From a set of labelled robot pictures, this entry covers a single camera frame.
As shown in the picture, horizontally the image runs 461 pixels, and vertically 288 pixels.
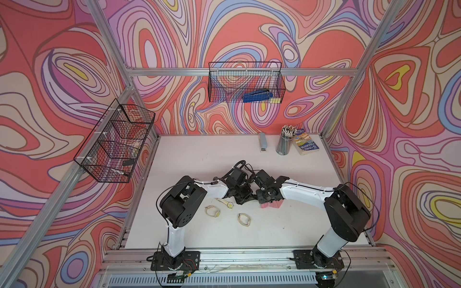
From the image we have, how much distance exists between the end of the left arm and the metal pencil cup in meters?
0.34

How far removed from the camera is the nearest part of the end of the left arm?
0.75 metres

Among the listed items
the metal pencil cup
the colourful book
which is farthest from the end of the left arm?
the colourful book

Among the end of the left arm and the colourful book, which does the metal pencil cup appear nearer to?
the colourful book

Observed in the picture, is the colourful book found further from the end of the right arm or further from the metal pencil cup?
the end of the right arm

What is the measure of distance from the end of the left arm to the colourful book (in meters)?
0.47

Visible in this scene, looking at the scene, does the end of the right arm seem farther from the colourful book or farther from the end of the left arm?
the colourful book

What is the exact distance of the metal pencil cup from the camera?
98 centimetres

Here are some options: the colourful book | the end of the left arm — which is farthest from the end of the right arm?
the colourful book

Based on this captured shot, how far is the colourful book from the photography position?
1.10 m
